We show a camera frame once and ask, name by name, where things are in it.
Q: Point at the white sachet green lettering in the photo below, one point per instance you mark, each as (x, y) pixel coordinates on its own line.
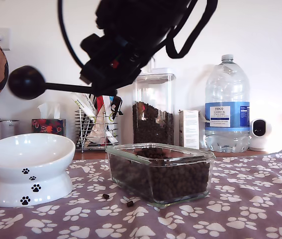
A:
(81, 105)

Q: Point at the black plastic measuring scoop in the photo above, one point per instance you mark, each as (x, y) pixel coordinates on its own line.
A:
(26, 82)

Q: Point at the tall clear jar white lid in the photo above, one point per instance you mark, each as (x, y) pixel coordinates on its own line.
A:
(155, 89)

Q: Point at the beige paper packet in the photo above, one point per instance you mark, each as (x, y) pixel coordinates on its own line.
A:
(97, 132)

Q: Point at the rectangular clear glass food dish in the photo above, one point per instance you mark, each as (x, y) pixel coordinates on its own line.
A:
(161, 204)

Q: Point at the brown cat food kibble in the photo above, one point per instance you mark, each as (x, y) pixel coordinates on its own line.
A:
(175, 181)
(153, 129)

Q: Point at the brown kibble piece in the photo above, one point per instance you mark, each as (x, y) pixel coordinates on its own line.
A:
(130, 203)
(105, 196)

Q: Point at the small white round camera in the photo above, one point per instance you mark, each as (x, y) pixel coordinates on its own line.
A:
(260, 143)

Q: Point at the small white cardboard box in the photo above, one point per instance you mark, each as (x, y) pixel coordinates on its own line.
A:
(190, 129)

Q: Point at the white tissue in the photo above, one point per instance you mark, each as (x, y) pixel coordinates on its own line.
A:
(49, 110)

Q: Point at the silver tin can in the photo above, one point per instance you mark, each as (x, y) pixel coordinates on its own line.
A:
(11, 128)

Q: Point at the red floral tissue box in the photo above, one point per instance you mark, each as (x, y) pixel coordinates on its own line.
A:
(48, 128)

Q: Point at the blue sachet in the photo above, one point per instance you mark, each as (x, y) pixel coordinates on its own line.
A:
(111, 99)

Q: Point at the purple paw print tablecloth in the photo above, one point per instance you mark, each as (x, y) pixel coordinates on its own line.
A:
(130, 219)

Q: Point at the large clear water bottle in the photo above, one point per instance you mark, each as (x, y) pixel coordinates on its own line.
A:
(227, 87)

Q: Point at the white paw print cat bowl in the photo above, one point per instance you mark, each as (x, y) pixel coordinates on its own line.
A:
(30, 149)

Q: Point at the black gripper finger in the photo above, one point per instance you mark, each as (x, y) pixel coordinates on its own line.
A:
(98, 74)
(123, 77)

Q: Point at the black clip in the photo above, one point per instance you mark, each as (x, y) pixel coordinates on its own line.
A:
(117, 102)

